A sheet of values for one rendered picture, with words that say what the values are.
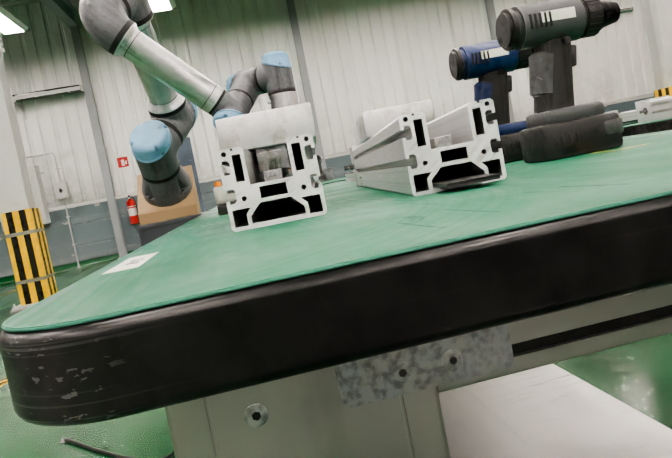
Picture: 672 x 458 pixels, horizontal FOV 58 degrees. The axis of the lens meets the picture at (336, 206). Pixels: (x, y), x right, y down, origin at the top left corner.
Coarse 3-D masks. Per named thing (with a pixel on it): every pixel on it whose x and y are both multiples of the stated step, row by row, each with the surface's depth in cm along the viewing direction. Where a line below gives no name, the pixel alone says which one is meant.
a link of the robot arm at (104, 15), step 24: (96, 0) 142; (120, 0) 145; (96, 24) 142; (120, 24) 143; (120, 48) 144; (144, 48) 145; (168, 72) 148; (192, 72) 150; (192, 96) 151; (216, 96) 152; (240, 96) 156
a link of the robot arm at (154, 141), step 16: (144, 128) 172; (160, 128) 172; (176, 128) 177; (144, 144) 169; (160, 144) 169; (176, 144) 176; (144, 160) 171; (160, 160) 172; (176, 160) 178; (144, 176) 177; (160, 176) 176
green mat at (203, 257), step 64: (384, 192) 85; (448, 192) 59; (512, 192) 45; (576, 192) 36; (640, 192) 30; (128, 256) 57; (192, 256) 44; (256, 256) 36; (320, 256) 30; (384, 256) 27; (64, 320) 26
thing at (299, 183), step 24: (288, 144) 62; (312, 144) 62; (240, 168) 67; (312, 168) 62; (240, 192) 62; (264, 192) 67; (288, 192) 62; (312, 192) 62; (240, 216) 67; (264, 216) 73; (288, 216) 62; (312, 216) 62
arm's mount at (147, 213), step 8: (184, 168) 194; (192, 176) 191; (192, 184) 189; (192, 192) 187; (144, 200) 185; (184, 200) 184; (192, 200) 184; (144, 208) 183; (152, 208) 183; (160, 208) 183; (168, 208) 183; (176, 208) 183; (184, 208) 183; (192, 208) 183; (200, 208) 195; (144, 216) 181; (152, 216) 182; (160, 216) 182; (168, 216) 182; (176, 216) 183; (184, 216) 183; (144, 224) 182
